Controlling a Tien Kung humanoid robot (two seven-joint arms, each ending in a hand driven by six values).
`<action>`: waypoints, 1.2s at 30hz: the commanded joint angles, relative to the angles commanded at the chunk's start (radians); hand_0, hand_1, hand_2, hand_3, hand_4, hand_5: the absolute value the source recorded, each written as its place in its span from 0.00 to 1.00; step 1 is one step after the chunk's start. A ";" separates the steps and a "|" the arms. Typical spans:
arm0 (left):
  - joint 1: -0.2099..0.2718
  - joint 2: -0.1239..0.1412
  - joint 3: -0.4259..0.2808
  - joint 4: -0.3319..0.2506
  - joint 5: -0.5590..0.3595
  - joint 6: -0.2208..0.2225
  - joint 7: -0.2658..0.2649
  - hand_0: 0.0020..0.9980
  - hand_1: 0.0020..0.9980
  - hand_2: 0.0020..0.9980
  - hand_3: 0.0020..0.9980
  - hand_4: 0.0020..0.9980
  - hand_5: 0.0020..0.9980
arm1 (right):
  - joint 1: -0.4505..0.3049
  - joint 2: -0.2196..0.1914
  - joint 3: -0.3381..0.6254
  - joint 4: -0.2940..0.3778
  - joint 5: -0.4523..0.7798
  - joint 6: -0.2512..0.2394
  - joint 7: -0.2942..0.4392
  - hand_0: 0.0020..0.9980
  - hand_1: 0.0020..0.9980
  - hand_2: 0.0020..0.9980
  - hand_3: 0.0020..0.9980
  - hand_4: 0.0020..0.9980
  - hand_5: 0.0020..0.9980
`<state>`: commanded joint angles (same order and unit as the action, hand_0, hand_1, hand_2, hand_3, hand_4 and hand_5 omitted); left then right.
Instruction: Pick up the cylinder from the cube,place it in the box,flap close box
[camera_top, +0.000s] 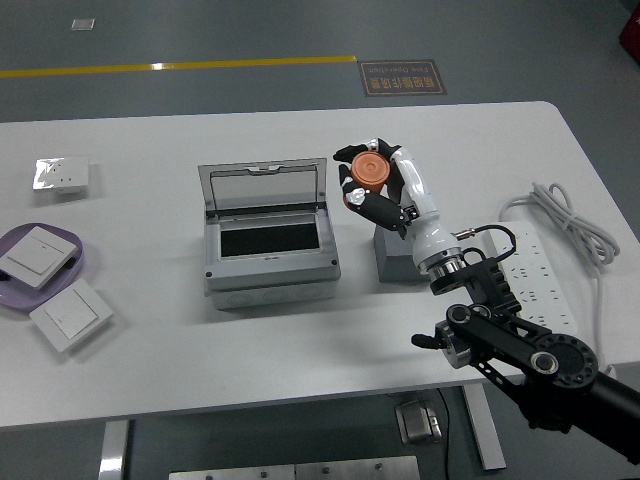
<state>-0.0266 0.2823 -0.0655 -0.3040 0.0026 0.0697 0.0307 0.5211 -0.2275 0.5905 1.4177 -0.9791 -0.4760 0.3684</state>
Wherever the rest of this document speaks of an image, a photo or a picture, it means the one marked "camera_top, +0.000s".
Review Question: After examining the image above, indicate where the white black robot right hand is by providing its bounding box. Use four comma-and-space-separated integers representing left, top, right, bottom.
333, 137, 464, 276

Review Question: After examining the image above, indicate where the orange cylinder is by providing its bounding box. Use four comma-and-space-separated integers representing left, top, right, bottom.
348, 152, 392, 194

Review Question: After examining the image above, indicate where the grey electrical box with lid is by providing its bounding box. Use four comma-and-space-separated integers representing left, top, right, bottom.
197, 158, 342, 312

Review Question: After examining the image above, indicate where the grey cube block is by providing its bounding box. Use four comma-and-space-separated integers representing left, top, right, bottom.
373, 223, 434, 284

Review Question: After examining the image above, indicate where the metal floor socket box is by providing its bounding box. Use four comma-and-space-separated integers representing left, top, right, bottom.
394, 399, 444, 446

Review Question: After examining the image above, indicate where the brown floor sign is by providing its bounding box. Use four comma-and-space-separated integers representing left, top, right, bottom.
357, 59, 447, 98

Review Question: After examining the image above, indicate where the white power strip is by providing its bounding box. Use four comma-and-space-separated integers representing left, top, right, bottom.
482, 221, 579, 337

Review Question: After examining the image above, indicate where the right white table leg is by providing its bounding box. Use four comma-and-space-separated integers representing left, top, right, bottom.
460, 384, 507, 472

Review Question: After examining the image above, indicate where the white table leg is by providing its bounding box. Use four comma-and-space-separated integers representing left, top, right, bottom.
460, 384, 507, 472
98, 419, 130, 480

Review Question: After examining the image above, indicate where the red object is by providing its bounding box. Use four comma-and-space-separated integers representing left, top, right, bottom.
618, 9, 640, 54

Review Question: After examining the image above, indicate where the left white table leg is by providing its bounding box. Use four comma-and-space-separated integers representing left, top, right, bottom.
98, 419, 130, 480

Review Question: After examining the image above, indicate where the purple tray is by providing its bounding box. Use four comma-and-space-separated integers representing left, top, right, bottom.
0, 222, 85, 312

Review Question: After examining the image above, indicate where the white coiled power cord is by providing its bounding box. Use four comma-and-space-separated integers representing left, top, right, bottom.
498, 182, 622, 374

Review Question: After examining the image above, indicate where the thin black cable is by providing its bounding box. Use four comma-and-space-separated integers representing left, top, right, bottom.
436, 387, 452, 480

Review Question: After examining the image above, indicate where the grey metal base plate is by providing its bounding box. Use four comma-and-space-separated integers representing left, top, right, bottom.
168, 455, 421, 480

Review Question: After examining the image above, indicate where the white wall switch panel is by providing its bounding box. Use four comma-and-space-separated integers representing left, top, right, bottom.
0, 225, 82, 290
28, 278, 115, 354

